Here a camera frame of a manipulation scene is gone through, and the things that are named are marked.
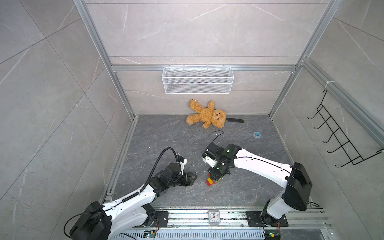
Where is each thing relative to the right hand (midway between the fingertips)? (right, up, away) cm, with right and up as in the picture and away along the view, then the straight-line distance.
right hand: (215, 176), depth 78 cm
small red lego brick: (-3, -5, +4) cm, 7 cm away
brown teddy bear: (0, +35, +32) cm, 48 cm away
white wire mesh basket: (-9, +59, +23) cm, 63 cm away
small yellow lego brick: (-2, -3, 0) cm, 4 cm away
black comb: (+22, +32, +40) cm, 56 cm away
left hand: (-11, 0, +3) cm, 11 cm away
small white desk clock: (-1, -19, -5) cm, 19 cm away
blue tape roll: (+35, +21, +29) cm, 50 cm away
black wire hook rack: (+53, +14, -19) cm, 59 cm away
